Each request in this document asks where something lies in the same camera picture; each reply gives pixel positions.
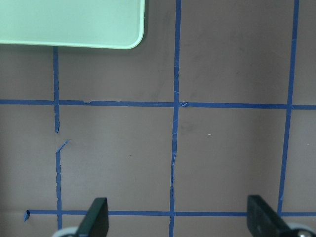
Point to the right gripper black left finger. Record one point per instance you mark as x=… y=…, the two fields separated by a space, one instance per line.
x=96 y=221

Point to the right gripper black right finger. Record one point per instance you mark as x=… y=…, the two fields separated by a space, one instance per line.
x=262 y=220

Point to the light green plastic tray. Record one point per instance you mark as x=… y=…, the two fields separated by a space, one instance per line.
x=109 y=24

